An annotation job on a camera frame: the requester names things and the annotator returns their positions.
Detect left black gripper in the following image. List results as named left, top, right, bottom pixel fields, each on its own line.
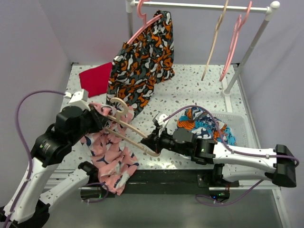
left=69, top=104, right=109, bottom=145

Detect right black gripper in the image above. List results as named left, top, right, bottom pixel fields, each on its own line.
left=141, top=125, right=190, bottom=156

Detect pink navy patterned shorts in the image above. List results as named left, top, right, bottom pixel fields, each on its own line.
left=79, top=102, right=140, bottom=196

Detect beige wooden hanger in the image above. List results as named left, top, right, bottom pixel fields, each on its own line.
left=107, top=97, right=160, bottom=157
left=201, top=0, right=229, bottom=81

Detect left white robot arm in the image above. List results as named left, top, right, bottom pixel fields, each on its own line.
left=0, top=106, right=109, bottom=228

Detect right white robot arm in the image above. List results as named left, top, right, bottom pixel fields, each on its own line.
left=141, top=128, right=296, bottom=188

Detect blue orange patterned shorts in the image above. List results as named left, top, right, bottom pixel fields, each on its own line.
left=177, top=107, right=227, bottom=144

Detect orange black camo shorts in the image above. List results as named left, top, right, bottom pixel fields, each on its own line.
left=106, top=10, right=175, bottom=116

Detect right pink hanger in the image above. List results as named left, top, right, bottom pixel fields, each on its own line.
left=219, top=1, right=252, bottom=82

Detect pink hanger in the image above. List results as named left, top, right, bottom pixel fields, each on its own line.
left=219, top=1, right=252, bottom=82
left=127, top=0, right=162, bottom=44

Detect left pink hanger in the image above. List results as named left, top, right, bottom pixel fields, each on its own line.
left=127, top=0, right=162, bottom=44

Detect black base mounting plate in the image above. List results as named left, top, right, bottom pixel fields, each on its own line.
left=123, top=169, right=239, bottom=195

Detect red folded cloth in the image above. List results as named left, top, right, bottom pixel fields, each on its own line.
left=79, top=62, right=112, bottom=98

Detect white plastic basket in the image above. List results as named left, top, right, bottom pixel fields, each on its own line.
left=212, top=112, right=255, bottom=148

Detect white clothes rack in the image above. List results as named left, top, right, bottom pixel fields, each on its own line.
left=125, top=0, right=280, bottom=98

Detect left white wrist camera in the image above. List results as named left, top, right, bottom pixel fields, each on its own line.
left=64, top=89, right=90, bottom=111

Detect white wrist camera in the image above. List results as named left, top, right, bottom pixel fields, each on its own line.
left=152, top=113, right=169, bottom=137
left=64, top=89, right=90, bottom=111

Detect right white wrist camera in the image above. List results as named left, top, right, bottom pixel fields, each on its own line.
left=152, top=113, right=169, bottom=137

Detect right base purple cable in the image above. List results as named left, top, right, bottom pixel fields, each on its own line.
left=195, top=179, right=264, bottom=207

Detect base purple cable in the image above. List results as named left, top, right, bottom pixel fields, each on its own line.
left=195, top=179, right=264, bottom=207
left=82, top=182, right=110, bottom=204

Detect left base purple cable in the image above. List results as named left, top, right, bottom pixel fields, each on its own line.
left=82, top=182, right=110, bottom=204

